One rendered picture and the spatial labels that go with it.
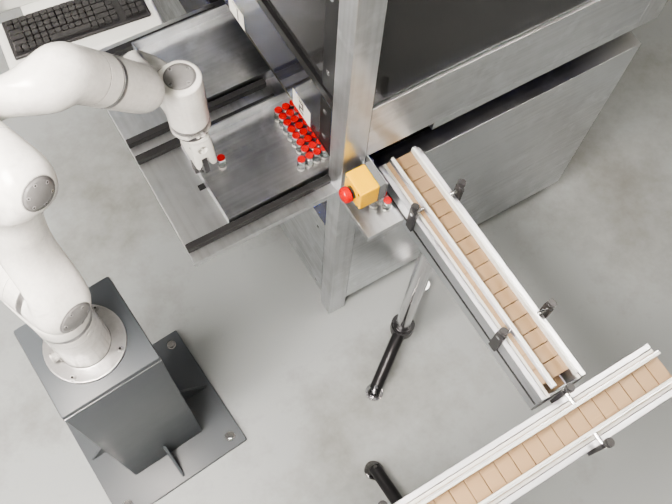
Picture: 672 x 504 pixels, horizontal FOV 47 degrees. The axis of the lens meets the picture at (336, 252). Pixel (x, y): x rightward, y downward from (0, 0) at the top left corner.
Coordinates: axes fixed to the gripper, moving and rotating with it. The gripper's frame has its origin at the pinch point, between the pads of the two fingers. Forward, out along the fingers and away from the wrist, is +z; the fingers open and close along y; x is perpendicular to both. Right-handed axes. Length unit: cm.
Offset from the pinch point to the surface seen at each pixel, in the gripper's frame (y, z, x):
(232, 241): -10.3, 22.3, -0.8
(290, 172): -0.4, 22.1, -22.6
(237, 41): 43, 22, -30
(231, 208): -2.2, 22.1, -4.7
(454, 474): -84, 17, -15
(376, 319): -23, 110, -44
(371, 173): -17.5, 7.3, -34.9
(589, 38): -12, 5, -104
